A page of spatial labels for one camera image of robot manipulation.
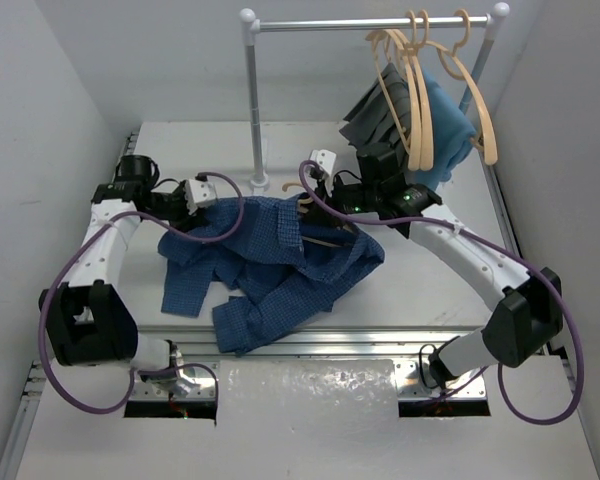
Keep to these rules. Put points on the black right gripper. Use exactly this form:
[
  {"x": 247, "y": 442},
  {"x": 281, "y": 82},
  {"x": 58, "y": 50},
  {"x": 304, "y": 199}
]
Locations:
[{"x": 336, "y": 183}]

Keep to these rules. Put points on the beige plastic hanger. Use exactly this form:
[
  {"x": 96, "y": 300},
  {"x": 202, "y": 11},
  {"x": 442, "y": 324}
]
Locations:
[{"x": 312, "y": 214}]

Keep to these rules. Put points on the blue plaid shirt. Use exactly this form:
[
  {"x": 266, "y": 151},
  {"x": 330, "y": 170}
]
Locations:
[{"x": 287, "y": 271}]

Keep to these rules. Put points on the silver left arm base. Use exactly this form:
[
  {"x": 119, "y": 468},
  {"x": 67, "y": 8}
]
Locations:
[{"x": 183, "y": 380}]

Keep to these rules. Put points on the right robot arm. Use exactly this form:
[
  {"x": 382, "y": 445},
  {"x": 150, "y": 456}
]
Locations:
[{"x": 525, "y": 314}]

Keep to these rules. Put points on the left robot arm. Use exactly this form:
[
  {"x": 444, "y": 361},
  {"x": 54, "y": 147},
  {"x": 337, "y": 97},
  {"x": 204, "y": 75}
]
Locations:
[{"x": 88, "y": 322}]

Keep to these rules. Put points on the empty beige hanger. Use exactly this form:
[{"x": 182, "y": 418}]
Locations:
[{"x": 485, "y": 140}]

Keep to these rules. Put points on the beige hanger with grey cloth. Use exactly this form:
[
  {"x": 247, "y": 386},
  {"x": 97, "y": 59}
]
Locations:
[{"x": 387, "y": 47}]

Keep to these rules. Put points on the grey cloth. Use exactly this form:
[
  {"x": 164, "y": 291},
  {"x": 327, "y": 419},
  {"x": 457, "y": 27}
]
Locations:
[{"x": 370, "y": 120}]

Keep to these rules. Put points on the light blue cloth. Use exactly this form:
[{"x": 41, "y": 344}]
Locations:
[{"x": 452, "y": 133}]

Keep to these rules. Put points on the white clothes rack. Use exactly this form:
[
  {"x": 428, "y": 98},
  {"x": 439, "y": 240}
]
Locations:
[{"x": 444, "y": 30}]

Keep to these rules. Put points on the white foam cover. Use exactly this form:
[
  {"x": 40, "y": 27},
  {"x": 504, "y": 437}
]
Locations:
[{"x": 317, "y": 393}]

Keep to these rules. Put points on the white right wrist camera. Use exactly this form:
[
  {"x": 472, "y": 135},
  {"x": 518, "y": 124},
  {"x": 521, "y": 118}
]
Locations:
[{"x": 325, "y": 164}]

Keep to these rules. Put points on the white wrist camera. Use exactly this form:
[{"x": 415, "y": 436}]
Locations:
[
  {"x": 325, "y": 164},
  {"x": 199, "y": 194}
]

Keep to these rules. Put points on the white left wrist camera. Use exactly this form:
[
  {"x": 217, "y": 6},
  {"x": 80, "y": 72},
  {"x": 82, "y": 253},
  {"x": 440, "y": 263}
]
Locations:
[{"x": 199, "y": 194}]

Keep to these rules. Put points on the aluminium rail frame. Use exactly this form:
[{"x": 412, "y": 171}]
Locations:
[{"x": 413, "y": 299}]

